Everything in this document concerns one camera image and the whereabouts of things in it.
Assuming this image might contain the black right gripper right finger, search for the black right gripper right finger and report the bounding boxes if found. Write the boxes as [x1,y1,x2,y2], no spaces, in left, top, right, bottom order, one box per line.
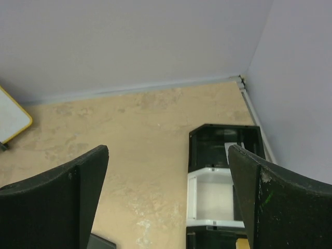
[228,145,331,248]

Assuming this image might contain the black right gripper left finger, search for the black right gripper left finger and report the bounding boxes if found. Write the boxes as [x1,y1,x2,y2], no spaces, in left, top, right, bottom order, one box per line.
[1,145,108,248]

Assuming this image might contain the black and white tray organizer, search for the black and white tray organizer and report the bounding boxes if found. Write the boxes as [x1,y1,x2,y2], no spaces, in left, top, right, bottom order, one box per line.
[186,124,265,248]

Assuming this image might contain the black leather card holder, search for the black leather card holder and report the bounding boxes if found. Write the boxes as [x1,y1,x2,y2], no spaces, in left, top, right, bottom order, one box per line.
[87,233,117,249]

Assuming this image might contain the gold card in tray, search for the gold card in tray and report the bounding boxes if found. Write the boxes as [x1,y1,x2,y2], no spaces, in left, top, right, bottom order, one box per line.
[236,238,250,249]

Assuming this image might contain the silver card in tray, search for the silver card in tray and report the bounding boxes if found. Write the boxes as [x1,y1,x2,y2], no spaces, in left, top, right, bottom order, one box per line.
[224,142,244,156]

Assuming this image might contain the yellow-framed whiteboard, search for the yellow-framed whiteboard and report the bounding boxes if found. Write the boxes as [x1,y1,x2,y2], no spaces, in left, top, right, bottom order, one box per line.
[1,87,33,145]

